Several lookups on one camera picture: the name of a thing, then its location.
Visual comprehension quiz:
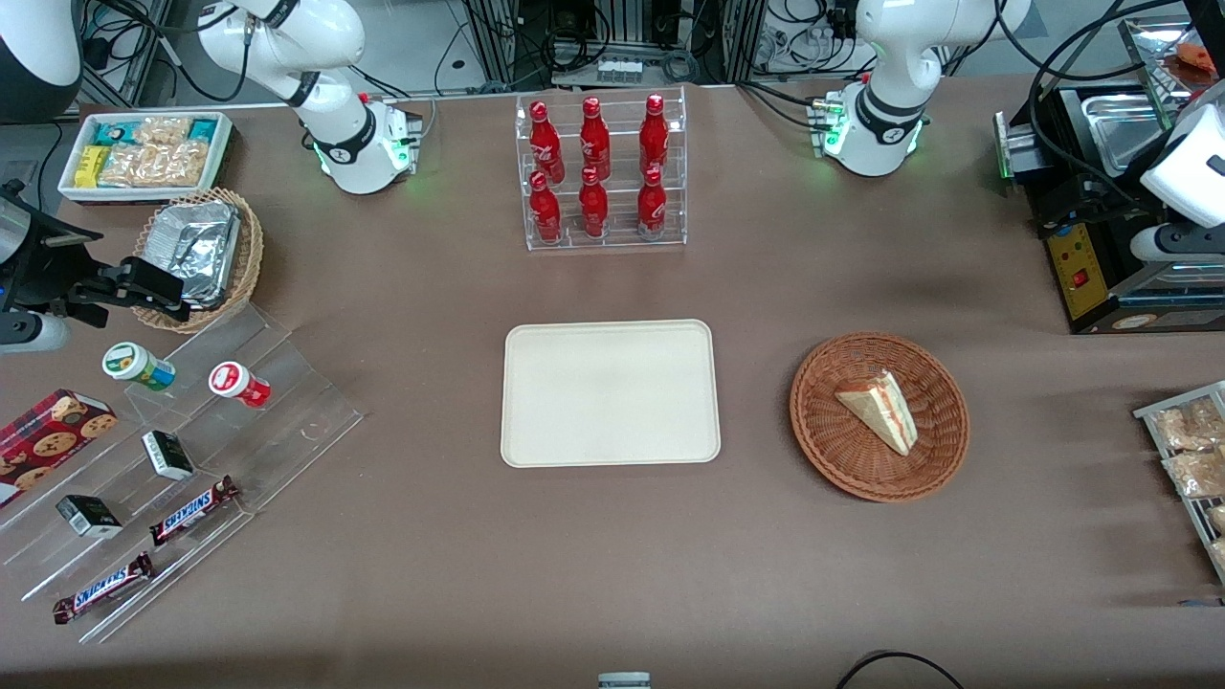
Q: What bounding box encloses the clear acrylic bottle rack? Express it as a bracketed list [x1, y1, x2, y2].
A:
[515, 86, 688, 252]

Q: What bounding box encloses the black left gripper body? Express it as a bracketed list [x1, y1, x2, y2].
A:
[1058, 163, 1164, 240]

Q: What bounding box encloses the small black box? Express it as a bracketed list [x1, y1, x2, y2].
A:
[56, 494, 124, 540]
[141, 431, 196, 481]

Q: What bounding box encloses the cream plastic tray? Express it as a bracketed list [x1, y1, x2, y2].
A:
[501, 320, 722, 469]

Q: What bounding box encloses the green lid snack cup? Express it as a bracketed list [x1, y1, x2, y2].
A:
[102, 342, 177, 392]

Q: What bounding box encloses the red cola bottle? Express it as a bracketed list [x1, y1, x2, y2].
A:
[529, 171, 563, 242]
[529, 101, 565, 183]
[580, 97, 612, 181]
[639, 94, 670, 178]
[637, 167, 668, 238]
[579, 167, 610, 238]

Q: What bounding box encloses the silver foil package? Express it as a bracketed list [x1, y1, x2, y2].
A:
[142, 200, 241, 309]

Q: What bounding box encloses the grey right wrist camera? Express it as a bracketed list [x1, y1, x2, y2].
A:
[0, 314, 71, 354]

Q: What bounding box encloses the large rice cracker bag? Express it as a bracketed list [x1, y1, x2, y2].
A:
[100, 142, 210, 189]

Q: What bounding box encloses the aluminium frame rack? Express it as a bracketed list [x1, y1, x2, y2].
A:
[463, 0, 768, 89]

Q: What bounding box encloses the black cable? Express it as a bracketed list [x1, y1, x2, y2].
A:
[835, 650, 964, 689]

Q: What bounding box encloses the Snickers chocolate bar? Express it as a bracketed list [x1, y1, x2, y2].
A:
[52, 552, 155, 626]
[148, 476, 240, 547]

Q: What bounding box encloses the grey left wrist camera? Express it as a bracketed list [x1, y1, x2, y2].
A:
[1129, 224, 1225, 265]

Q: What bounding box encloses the small wicker basket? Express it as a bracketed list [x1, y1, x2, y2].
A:
[132, 188, 265, 334]

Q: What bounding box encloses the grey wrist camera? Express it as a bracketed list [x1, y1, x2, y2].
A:
[1129, 224, 1225, 265]
[0, 314, 71, 354]

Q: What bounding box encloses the red lid snack cup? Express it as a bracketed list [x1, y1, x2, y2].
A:
[209, 361, 272, 410]

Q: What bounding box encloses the white plastic snack bin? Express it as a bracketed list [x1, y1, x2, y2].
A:
[57, 111, 235, 205]

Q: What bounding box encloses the steel food pan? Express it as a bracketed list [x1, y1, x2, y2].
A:
[1083, 93, 1186, 175]

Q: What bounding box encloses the large round wicker basket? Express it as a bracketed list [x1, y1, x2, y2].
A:
[790, 332, 970, 503]

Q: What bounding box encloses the red cookie box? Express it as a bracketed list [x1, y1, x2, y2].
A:
[0, 389, 119, 509]

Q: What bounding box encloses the triangular sandwich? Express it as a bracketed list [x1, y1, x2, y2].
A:
[835, 370, 920, 457]

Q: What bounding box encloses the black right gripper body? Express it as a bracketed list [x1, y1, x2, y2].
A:
[29, 215, 130, 326]

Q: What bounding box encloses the clear acrylic stepped display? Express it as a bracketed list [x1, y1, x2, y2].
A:
[0, 301, 366, 644]

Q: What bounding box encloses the black hot food display case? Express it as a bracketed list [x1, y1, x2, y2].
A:
[993, 17, 1225, 336]

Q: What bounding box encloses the small rice cracker bag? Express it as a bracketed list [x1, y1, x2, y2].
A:
[137, 116, 194, 146]

